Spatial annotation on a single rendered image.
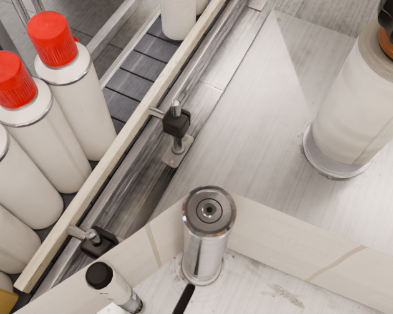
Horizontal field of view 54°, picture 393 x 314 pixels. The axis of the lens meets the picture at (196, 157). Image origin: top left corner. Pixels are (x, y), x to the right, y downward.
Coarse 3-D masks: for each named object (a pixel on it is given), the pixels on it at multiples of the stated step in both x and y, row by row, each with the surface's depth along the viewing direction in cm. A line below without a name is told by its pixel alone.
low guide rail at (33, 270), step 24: (216, 0) 57; (192, 48) 54; (168, 72) 51; (144, 120) 49; (120, 144) 46; (96, 168) 44; (96, 192) 44; (72, 216) 41; (48, 240) 40; (48, 264) 41; (24, 288) 38
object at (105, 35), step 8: (128, 0) 50; (136, 0) 50; (120, 8) 49; (128, 8) 49; (136, 8) 51; (112, 16) 49; (120, 16) 49; (128, 16) 50; (112, 24) 48; (120, 24) 49; (104, 32) 47; (112, 32) 48; (96, 40) 47; (104, 40) 47; (88, 48) 46; (96, 48) 46; (96, 56) 47
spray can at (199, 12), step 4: (196, 0) 57; (200, 0) 57; (204, 0) 58; (196, 4) 58; (200, 4) 58; (204, 4) 59; (196, 8) 58; (200, 8) 59; (204, 8) 59; (196, 12) 59; (200, 12) 59; (196, 16) 60
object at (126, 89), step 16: (208, 0) 62; (160, 16) 60; (160, 32) 58; (144, 48) 57; (160, 48) 57; (176, 48) 57; (128, 64) 56; (144, 64) 56; (160, 64) 56; (112, 80) 54; (128, 80) 54; (144, 80) 54; (176, 80) 57; (112, 96) 53; (128, 96) 53; (144, 96) 53; (112, 112) 52; (128, 112) 52; (144, 128) 53; (64, 208) 45; (48, 272) 44; (16, 288) 41; (32, 288) 41; (16, 304) 41
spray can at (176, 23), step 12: (168, 0) 51; (180, 0) 51; (192, 0) 52; (168, 12) 53; (180, 12) 52; (192, 12) 54; (168, 24) 55; (180, 24) 54; (192, 24) 56; (168, 36) 57; (180, 36) 56
